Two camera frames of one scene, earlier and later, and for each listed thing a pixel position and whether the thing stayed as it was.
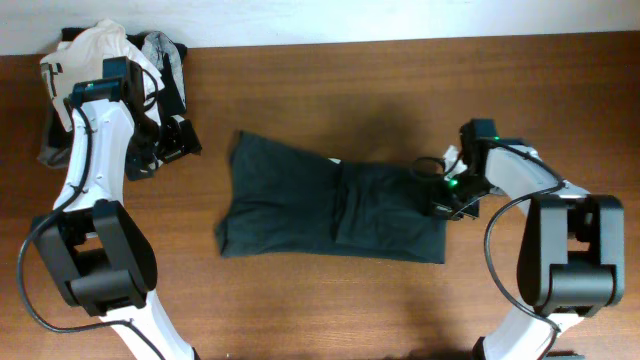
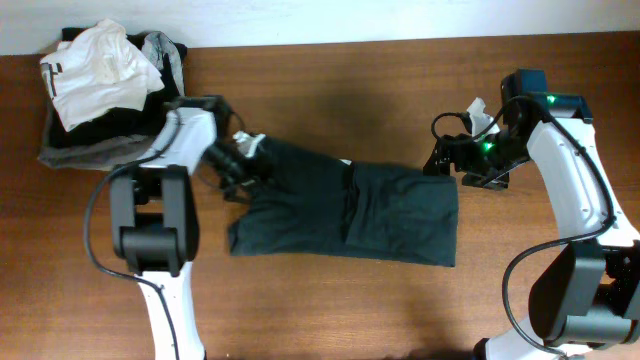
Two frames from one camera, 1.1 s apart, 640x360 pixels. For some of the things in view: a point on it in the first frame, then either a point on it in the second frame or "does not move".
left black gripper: x=177 y=141 → x=239 y=170
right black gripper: x=451 y=208 → x=451 y=157
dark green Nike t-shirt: x=281 y=200 does not move
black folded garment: x=171 y=100 does not move
